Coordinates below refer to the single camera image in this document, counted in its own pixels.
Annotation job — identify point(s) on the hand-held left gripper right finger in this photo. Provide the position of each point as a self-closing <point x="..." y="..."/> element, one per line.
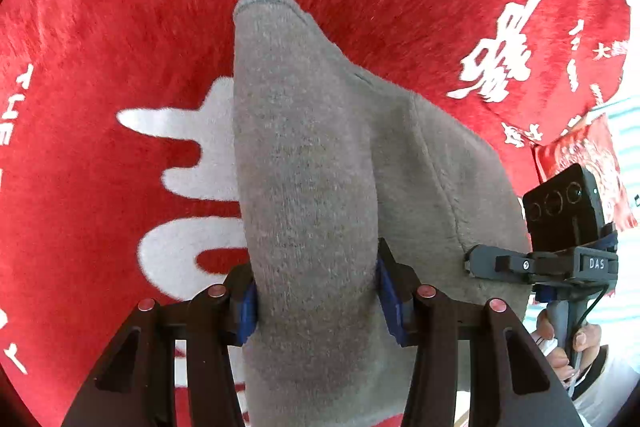
<point x="392" y="307"/>

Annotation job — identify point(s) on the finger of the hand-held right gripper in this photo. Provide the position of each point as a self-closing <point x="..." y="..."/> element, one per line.
<point x="495" y="263"/>

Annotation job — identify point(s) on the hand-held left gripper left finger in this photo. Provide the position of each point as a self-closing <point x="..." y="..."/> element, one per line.
<point x="247" y="313"/>

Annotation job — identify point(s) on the grey fleece garment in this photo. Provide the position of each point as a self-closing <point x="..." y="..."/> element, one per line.
<point x="310" y="157"/>

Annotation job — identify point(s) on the person's right forearm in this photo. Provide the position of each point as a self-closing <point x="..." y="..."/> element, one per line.
<point x="615" y="389"/>

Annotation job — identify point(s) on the person's right hand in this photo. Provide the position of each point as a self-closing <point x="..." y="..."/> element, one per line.
<point x="560" y="359"/>

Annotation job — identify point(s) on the red patterned packet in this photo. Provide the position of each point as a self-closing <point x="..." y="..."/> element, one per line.
<point x="575" y="152"/>

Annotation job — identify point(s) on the red printed blanket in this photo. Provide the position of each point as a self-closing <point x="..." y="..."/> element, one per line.
<point x="125" y="7"/>

